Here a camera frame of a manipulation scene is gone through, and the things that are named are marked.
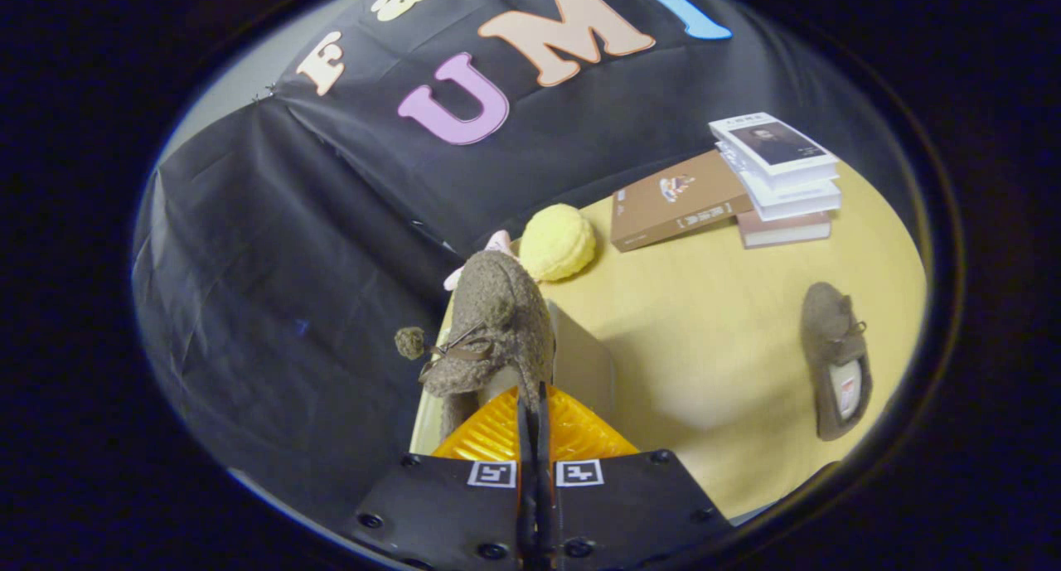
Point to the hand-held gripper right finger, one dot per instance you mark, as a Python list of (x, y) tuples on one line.
[(630, 505)]

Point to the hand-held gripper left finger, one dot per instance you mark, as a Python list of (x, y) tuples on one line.
[(448, 513)]

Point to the brown cardboard storage box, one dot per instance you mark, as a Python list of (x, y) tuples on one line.
[(584, 364)]

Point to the brown fuzzy shoe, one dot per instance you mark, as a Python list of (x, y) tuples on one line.
[(833, 331), (497, 306)]

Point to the yellow plush toy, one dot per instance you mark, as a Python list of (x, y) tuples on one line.
[(557, 244)]

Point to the pink and green plush toy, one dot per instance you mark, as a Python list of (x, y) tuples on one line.
[(500, 241)]

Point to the brown hardcover book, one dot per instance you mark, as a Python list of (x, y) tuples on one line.
[(671, 206)]

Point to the pinkish brown book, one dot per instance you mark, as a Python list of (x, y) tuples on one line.
[(783, 229)]

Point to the white book with portrait cover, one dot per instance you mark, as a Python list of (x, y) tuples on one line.
[(771, 144)]

